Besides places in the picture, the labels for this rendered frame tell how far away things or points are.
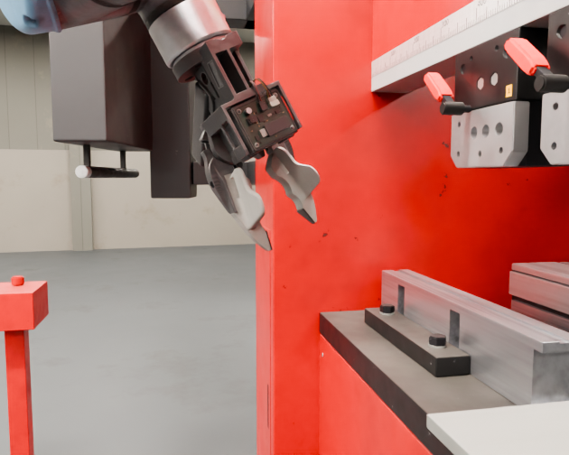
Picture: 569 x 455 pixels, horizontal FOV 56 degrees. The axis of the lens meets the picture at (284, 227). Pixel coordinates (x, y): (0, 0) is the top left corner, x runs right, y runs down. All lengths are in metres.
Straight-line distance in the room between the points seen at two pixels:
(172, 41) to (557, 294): 0.81
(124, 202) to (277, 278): 8.12
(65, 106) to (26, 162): 8.04
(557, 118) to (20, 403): 1.82
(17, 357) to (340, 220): 1.26
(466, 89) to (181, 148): 1.00
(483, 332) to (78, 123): 0.92
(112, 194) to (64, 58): 7.93
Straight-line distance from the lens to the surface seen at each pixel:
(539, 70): 0.63
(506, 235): 1.32
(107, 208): 9.20
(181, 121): 1.63
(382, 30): 1.14
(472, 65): 0.81
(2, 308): 1.91
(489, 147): 0.75
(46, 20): 0.52
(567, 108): 0.64
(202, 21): 0.56
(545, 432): 0.40
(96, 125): 1.26
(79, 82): 1.28
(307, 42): 1.15
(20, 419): 2.09
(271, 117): 0.53
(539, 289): 1.13
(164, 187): 1.63
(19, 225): 9.36
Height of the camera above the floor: 1.16
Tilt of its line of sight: 5 degrees down
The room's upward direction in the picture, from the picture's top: straight up
